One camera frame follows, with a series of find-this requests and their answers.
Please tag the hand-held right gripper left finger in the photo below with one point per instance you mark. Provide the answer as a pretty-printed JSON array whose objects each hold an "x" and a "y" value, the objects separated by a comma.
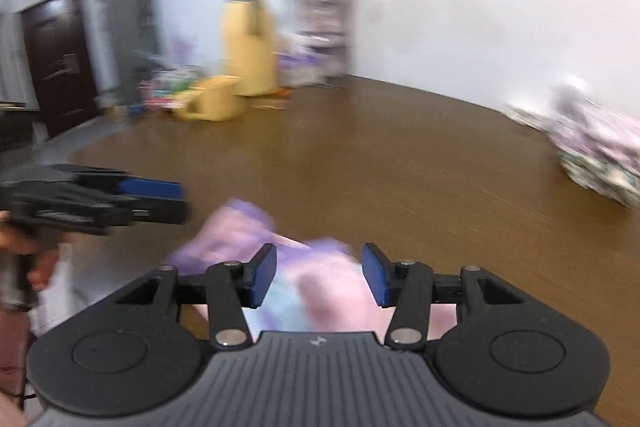
[{"x": 265, "y": 274}]

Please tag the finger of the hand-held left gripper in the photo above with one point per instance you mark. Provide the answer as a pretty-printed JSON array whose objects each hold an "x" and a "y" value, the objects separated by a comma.
[
  {"x": 150, "y": 189},
  {"x": 155, "y": 212}
]

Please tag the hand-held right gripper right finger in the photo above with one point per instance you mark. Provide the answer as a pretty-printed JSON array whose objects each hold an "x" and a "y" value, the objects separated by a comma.
[{"x": 375, "y": 274}]

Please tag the pink and blue sleeveless top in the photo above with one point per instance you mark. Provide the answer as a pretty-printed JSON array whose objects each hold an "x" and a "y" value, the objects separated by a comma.
[{"x": 320, "y": 287}]

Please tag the person's left hand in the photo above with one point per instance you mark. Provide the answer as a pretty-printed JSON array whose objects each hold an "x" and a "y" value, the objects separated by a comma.
[{"x": 45, "y": 257}]

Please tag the pile of colourful clutter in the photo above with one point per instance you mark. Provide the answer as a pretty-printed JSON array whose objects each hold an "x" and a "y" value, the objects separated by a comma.
[{"x": 167, "y": 84}]

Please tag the yellow mug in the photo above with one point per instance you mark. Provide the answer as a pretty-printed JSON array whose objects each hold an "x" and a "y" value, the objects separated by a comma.
[{"x": 215, "y": 99}]

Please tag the dark brown door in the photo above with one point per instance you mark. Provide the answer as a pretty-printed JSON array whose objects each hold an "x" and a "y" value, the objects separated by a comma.
[{"x": 60, "y": 62}]

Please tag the orange packet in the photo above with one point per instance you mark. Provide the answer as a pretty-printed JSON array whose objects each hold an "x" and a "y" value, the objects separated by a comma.
[{"x": 272, "y": 99}]

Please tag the grey cabinet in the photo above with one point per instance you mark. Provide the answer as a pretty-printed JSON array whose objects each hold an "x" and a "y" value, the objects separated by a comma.
[{"x": 130, "y": 22}]

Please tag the yellow thermos jug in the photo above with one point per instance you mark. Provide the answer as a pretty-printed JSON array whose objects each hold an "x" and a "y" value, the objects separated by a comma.
[{"x": 250, "y": 52}]

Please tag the purple tissue box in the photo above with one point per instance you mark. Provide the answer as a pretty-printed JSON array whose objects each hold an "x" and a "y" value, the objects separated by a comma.
[{"x": 300, "y": 64}]

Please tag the cream floral folded garment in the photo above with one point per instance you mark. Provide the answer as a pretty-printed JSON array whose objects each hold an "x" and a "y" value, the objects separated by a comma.
[{"x": 600, "y": 179}]

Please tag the pink floral folded garment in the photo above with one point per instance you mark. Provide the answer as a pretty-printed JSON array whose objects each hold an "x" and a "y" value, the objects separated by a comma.
[{"x": 605, "y": 137}]

